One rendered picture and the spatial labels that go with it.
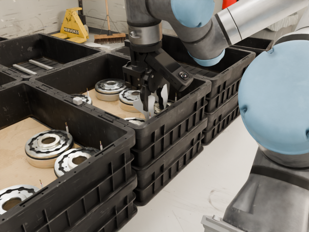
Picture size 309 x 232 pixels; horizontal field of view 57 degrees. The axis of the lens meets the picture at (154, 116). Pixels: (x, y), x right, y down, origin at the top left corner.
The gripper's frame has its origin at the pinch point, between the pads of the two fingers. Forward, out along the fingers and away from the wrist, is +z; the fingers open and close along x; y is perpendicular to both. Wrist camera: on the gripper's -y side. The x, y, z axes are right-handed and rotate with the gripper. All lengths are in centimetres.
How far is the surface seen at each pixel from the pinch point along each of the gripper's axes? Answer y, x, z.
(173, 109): -8.7, 4.9, -8.2
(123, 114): 10.2, 2.5, 2.1
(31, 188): 1.2, 35.1, -4.6
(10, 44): 70, 0, -6
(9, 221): -8.7, 42.2, -11.8
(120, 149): -8.7, 21.7, -8.9
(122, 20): 267, -254, 86
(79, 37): 303, -198, 100
